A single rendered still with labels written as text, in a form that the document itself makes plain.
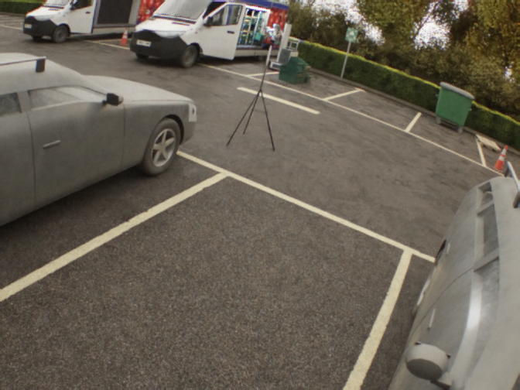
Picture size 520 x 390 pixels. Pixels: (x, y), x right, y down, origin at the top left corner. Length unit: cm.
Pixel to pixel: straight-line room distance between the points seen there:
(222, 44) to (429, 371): 1074
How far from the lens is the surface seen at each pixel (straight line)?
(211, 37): 1157
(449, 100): 1370
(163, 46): 1103
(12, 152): 314
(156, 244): 359
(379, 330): 331
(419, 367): 149
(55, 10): 1558
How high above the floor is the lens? 203
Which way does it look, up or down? 25 degrees down
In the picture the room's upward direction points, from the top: 14 degrees clockwise
